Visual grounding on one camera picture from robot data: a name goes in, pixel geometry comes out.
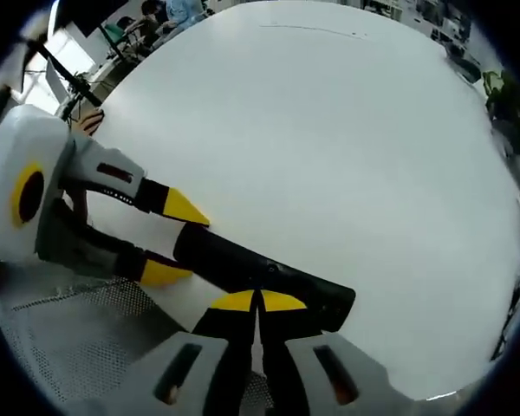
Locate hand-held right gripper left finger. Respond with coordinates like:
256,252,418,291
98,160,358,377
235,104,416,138
107,289,259,416

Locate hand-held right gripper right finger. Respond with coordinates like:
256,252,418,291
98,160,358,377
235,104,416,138
259,290,417,416

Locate black remote control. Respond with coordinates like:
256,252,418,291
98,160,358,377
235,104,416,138
172,224,356,334

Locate person's left hand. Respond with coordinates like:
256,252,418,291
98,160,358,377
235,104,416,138
71,110,105,136

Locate grey mesh chair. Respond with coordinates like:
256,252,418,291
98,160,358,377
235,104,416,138
0,276,270,416

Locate black monitor on stand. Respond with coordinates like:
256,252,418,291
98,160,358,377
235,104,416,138
54,0,127,38

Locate white flat strip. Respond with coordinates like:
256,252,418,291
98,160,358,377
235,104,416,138
259,23,369,41

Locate green potted plant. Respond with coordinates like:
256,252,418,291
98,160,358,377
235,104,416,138
483,71,520,127

